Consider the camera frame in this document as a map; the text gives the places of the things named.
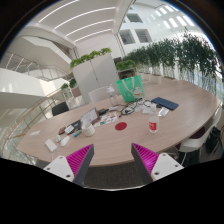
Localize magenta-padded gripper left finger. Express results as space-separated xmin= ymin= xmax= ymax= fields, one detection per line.
xmin=43 ymin=143 xmax=96 ymax=188

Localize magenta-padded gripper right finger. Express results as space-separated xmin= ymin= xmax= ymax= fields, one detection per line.
xmin=130 ymin=142 xmax=185 ymax=186

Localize clear water bottle red label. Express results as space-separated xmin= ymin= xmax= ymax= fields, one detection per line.
xmin=148 ymin=108 xmax=161 ymax=134

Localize white power strip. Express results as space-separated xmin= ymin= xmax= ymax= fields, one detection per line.
xmin=44 ymin=138 xmax=58 ymax=154

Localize white computer mouse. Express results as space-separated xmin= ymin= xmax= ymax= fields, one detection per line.
xmin=59 ymin=135 xmax=71 ymax=147

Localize white paper sheet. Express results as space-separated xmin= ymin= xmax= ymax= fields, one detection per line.
xmin=29 ymin=129 xmax=42 ymax=137

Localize white checked paper cup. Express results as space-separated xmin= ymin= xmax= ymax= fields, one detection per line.
xmin=81 ymin=122 xmax=97 ymax=138

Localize clear plastic package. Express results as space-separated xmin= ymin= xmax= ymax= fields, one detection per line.
xmin=158 ymin=106 xmax=170 ymax=118

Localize black office chair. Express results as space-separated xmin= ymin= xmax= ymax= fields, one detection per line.
xmin=51 ymin=101 xmax=70 ymax=117

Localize glass railing wooden handrail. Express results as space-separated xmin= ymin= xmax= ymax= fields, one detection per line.
xmin=0 ymin=88 xmax=73 ymax=154

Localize flat round red coaster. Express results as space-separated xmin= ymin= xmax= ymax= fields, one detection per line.
xmin=114 ymin=121 xmax=128 ymax=131

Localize dark blue keyboard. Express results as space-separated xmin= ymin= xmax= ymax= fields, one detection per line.
xmin=150 ymin=96 xmax=180 ymax=111

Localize black power adapter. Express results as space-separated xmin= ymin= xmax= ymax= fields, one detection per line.
xmin=97 ymin=107 xmax=110 ymax=116

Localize brown planter with plants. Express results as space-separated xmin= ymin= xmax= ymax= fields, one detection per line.
xmin=59 ymin=78 xmax=83 ymax=99

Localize green tote bag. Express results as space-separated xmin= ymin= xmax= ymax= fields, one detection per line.
xmin=115 ymin=74 xmax=146 ymax=104

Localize clear sports bottle white lid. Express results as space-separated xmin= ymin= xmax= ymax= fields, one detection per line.
xmin=106 ymin=84 xmax=119 ymax=108

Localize tall white cabinet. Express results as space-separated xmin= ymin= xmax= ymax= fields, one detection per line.
xmin=71 ymin=53 xmax=120 ymax=104

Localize long green hedge row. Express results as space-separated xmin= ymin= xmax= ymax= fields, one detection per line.
xmin=115 ymin=28 xmax=223 ymax=88

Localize green plants in cabinet planter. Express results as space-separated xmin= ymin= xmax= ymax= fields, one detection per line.
xmin=69 ymin=47 xmax=113 ymax=69

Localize ceiling light strips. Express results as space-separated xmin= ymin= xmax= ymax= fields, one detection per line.
xmin=38 ymin=0 xmax=118 ymax=44

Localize black cables bundle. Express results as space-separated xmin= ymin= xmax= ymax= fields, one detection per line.
xmin=118 ymin=98 xmax=153 ymax=116

